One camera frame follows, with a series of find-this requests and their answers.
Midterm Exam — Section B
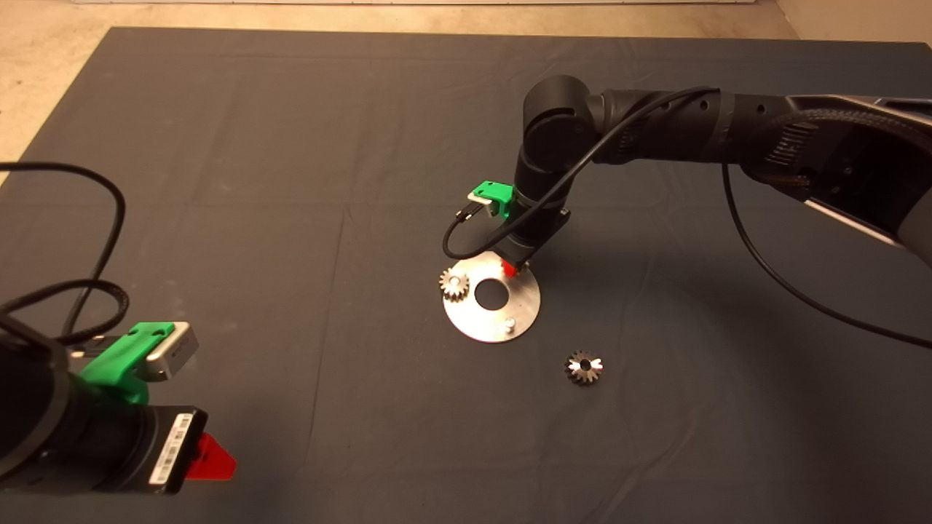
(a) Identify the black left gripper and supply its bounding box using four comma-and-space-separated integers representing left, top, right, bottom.
29, 397, 238, 496

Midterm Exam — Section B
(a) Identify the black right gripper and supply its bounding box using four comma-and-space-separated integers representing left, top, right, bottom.
495, 200, 572, 279

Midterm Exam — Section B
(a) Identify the round metal carrier plate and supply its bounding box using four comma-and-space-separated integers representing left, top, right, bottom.
443, 250, 542, 344

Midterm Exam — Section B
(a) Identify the dark grey table cloth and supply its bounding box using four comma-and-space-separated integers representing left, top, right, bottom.
0, 28, 932, 524

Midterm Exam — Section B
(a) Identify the thin black right cable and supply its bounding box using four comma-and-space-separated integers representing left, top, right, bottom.
442, 87, 932, 350

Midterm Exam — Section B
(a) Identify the thin black cable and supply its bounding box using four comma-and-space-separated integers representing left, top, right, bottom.
0, 162, 126, 339
442, 87, 932, 350

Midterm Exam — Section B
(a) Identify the green right camera mount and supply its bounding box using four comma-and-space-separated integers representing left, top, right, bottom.
470, 181, 518, 219

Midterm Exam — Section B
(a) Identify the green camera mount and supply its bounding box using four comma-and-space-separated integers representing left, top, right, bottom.
79, 321, 175, 405
470, 181, 518, 219

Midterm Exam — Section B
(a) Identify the silver left camera box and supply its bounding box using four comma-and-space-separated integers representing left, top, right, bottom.
143, 322, 200, 381

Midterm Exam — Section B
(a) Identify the green left camera mount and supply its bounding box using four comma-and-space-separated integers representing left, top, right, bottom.
79, 321, 175, 405

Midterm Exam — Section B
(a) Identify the braided black left cable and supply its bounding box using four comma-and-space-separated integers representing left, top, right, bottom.
0, 279, 132, 359

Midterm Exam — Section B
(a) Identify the thin black left cable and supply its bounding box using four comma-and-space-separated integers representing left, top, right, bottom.
0, 162, 126, 339

